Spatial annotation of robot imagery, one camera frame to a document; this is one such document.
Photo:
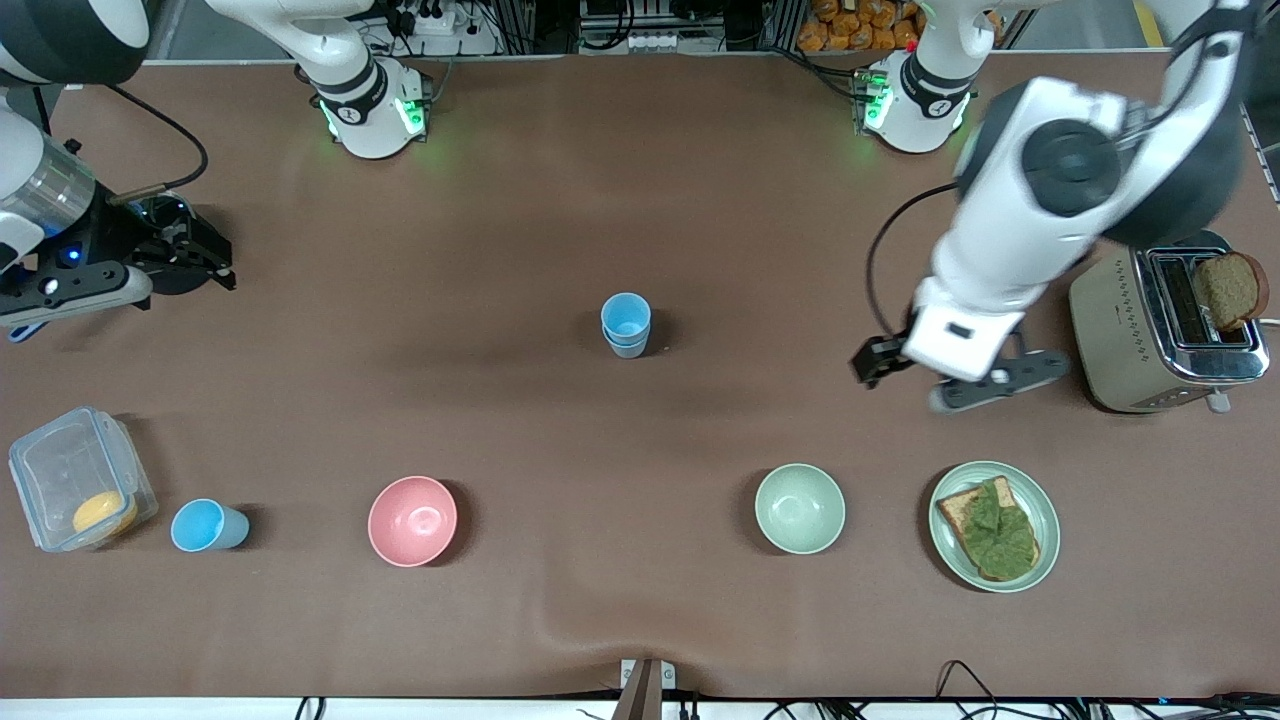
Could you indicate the metal table bracket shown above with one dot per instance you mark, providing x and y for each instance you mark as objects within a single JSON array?
[{"x": 645, "y": 690}]

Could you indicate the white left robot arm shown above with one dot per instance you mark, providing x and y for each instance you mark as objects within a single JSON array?
[{"x": 1000, "y": 220}]

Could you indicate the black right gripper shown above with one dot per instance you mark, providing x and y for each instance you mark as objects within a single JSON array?
[{"x": 160, "y": 243}]

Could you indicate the white power strip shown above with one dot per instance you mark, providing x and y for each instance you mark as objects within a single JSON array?
[
  {"x": 660, "y": 42},
  {"x": 440, "y": 20}
]

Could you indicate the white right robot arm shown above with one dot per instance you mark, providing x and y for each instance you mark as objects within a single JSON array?
[{"x": 365, "y": 100}]

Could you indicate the crate of orange buns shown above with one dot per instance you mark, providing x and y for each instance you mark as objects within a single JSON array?
[{"x": 860, "y": 25}]

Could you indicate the brown toast slice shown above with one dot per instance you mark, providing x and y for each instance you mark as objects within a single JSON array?
[{"x": 955, "y": 512}]

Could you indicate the green plastic plate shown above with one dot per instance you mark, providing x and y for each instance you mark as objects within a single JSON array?
[{"x": 1048, "y": 520}]

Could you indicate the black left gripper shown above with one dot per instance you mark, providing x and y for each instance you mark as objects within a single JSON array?
[{"x": 880, "y": 357}]

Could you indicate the clear plastic lidded container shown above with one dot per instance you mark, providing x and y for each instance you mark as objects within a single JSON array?
[{"x": 60, "y": 470}]

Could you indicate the blue plastic cup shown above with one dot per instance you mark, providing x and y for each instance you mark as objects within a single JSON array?
[
  {"x": 205, "y": 525},
  {"x": 625, "y": 312}
]

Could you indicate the yellow round bun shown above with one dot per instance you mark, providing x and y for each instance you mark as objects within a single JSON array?
[{"x": 103, "y": 513}]

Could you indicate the pink plastic bowl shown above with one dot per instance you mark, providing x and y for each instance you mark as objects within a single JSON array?
[{"x": 412, "y": 520}]

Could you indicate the green lettuce leaf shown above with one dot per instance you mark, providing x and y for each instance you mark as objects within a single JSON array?
[{"x": 1005, "y": 535}]

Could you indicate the brown table mat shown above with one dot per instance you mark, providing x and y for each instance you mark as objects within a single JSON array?
[{"x": 600, "y": 450}]

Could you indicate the empty blue plastic cup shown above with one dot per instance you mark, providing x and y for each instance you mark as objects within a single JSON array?
[{"x": 205, "y": 525}]

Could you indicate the green plastic bowl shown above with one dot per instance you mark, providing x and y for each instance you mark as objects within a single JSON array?
[{"x": 800, "y": 508}]

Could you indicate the silver beige toaster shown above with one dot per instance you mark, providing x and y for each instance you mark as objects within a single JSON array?
[{"x": 1120, "y": 320}]

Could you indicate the dark brown bread slice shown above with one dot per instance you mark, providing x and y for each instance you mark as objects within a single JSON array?
[{"x": 1228, "y": 288}]

